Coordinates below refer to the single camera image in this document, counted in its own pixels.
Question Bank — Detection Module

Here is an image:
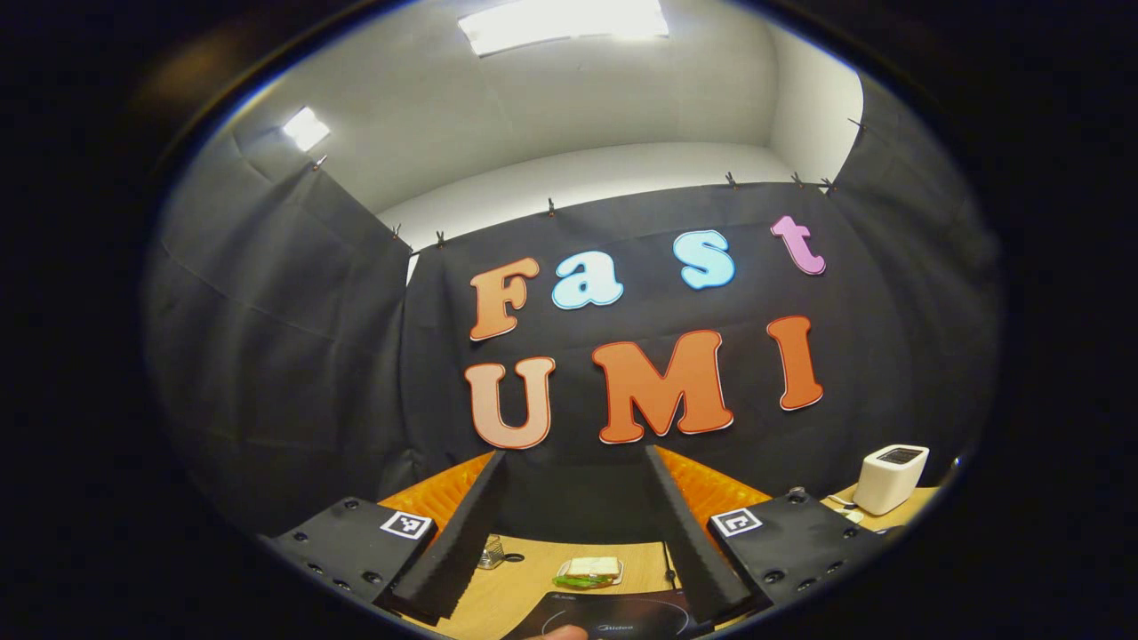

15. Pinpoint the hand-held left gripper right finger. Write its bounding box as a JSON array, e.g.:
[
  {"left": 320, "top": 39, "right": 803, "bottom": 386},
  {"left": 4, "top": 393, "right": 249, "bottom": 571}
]
[{"left": 644, "top": 444, "right": 890, "bottom": 624}]

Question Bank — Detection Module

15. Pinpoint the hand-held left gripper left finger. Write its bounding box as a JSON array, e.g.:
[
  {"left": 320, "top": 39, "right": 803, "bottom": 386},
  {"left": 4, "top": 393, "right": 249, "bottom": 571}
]
[{"left": 258, "top": 449, "right": 509, "bottom": 623}]

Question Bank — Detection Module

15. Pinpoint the black induction cooktop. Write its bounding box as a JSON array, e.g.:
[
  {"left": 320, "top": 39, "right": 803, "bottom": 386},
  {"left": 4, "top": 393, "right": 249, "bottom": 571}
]
[{"left": 502, "top": 588, "right": 712, "bottom": 640}]

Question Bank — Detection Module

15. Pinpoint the sandwich with lettuce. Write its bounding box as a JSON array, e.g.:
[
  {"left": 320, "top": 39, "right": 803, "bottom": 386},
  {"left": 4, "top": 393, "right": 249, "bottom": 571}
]
[{"left": 553, "top": 556, "right": 623, "bottom": 589}]

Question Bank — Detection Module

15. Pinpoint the white toaster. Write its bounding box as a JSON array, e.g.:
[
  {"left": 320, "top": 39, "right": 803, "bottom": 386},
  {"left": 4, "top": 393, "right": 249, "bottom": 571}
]
[{"left": 852, "top": 444, "right": 931, "bottom": 516}]

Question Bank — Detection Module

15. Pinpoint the row of black cloth clips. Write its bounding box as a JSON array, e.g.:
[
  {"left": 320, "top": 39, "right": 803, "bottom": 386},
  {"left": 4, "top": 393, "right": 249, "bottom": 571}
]
[{"left": 309, "top": 116, "right": 868, "bottom": 250}]

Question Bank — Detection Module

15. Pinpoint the rectangular ceiling light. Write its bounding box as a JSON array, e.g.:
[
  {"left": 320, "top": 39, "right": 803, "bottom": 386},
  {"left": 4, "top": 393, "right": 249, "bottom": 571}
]
[
  {"left": 457, "top": 0, "right": 670, "bottom": 58},
  {"left": 282, "top": 106, "right": 331, "bottom": 153}
]

